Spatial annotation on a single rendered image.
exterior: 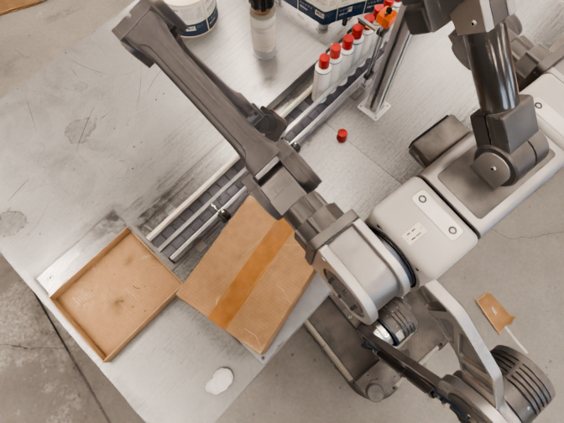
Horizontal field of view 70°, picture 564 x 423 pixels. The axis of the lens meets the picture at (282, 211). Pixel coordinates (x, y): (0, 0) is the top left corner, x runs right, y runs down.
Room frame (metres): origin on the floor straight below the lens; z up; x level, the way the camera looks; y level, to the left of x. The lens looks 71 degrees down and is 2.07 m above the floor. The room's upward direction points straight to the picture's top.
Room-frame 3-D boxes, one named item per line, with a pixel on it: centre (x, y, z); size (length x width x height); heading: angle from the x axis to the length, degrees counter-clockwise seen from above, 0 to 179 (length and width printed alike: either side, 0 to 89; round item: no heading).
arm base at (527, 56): (0.50, -0.45, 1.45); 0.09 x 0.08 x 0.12; 128
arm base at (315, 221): (0.19, -0.06, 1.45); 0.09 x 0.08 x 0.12; 128
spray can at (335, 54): (0.86, -0.16, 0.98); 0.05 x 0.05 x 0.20
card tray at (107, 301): (0.17, 0.49, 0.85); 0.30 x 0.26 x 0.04; 137
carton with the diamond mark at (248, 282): (0.18, 0.07, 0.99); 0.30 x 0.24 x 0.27; 146
